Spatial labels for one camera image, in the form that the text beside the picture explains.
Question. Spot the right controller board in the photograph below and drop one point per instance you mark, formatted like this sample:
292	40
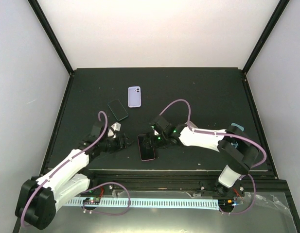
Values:
228	202

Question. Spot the black front aluminium rail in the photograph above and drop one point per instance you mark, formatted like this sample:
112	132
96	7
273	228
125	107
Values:
190	181

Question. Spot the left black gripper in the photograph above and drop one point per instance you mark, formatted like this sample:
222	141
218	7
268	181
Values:
123	144

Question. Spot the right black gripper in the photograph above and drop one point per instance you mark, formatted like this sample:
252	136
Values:
151	135

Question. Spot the left controller board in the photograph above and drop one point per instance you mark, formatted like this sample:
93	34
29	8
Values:
91	201

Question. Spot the lilac phone case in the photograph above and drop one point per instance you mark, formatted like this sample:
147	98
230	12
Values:
134	97

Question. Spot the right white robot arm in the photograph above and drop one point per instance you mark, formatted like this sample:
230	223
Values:
240	151

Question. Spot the right black frame post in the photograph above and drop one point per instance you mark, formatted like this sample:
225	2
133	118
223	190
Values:
277	13

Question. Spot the teal-edged black phone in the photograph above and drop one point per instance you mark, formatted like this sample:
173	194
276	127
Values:
118	109

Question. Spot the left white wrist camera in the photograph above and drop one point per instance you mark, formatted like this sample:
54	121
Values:
113	130

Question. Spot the black frame post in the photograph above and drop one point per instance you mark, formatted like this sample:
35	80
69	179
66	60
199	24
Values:
34	4
277	13

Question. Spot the white slotted cable duct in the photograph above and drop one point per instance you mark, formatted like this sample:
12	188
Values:
149	203

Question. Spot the black phone case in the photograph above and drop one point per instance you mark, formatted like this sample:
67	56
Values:
146	159

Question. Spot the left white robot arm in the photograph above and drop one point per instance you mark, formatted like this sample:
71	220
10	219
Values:
40	199

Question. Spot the teal phone case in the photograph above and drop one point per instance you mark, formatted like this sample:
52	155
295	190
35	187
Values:
235	143

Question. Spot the left black frame post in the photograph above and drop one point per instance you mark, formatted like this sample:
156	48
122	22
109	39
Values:
34	4

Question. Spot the controller board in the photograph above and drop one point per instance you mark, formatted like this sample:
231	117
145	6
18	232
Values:
91	201
228	202

